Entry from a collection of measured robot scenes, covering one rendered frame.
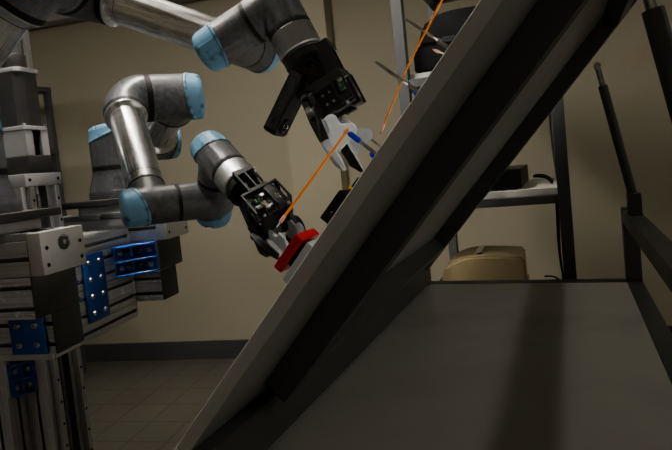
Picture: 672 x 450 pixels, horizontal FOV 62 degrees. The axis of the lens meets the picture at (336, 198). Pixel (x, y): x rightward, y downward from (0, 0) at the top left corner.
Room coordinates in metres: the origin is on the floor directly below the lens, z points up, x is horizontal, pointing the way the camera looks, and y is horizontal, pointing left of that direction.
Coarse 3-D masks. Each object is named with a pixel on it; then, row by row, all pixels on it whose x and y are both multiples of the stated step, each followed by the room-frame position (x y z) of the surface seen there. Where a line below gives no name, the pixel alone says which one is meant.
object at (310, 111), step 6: (306, 102) 0.87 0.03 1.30; (306, 108) 0.87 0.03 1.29; (312, 108) 0.87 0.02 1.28; (306, 114) 0.87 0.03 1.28; (312, 114) 0.86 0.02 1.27; (318, 114) 0.87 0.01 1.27; (312, 120) 0.86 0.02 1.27; (318, 120) 0.86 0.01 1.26; (312, 126) 0.86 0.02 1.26; (318, 126) 0.86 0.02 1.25; (318, 132) 0.85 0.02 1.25; (324, 132) 0.85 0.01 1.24; (318, 138) 0.85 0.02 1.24; (324, 138) 0.85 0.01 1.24
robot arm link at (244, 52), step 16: (224, 16) 0.93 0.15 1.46; (240, 16) 0.92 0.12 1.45; (208, 32) 0.93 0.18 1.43; (224, 32) 0.93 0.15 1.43; (240, 32) 0.92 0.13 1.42; (256, 32) 0.93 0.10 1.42; (208, 48) 0.93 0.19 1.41; (224, 48) 0.93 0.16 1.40; (240, 48) 0.94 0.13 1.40; (256, 48) 0.99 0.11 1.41; (208, 64) 0.95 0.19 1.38; (224, 64) 0.96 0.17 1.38; (240, 64) 1.01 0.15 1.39
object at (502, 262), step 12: (468, 252) 1.89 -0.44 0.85; (480, 252) 1.83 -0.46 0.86; (492, 252) 1.84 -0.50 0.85; (504, 252) 1.83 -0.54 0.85; (516, 252) 1.83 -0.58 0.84; (456, 264) 1.82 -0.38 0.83; (468, 264) 1.81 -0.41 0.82; (480, 264) 1.79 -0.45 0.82; (492, 264) 1.78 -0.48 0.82; (504, 264) 1.77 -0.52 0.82; (516, 264) 1.76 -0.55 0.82; (444, 276) 1.84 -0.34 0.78; (456, 276) 1.82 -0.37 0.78; (468, 276) 1.81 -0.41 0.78; (480, 276) 1.79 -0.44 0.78; (492, 276) 1.78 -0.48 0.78; (504, 276) 1.77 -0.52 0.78; (516, 276) 1.76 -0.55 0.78; (528, 276) 1.90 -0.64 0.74
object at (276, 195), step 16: (240, 176) 0.98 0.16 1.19; (256, 176) 0.99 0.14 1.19; (240, 192) 1.01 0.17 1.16; (256, 192) 0.95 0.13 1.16; (272, 192) 0.95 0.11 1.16; (288, 192) 0.94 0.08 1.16; (256, 208) 0.93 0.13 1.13; (272, 208) 0.93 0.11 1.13; (256, 224) 0.96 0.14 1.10; (272, 224) 0.96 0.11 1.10
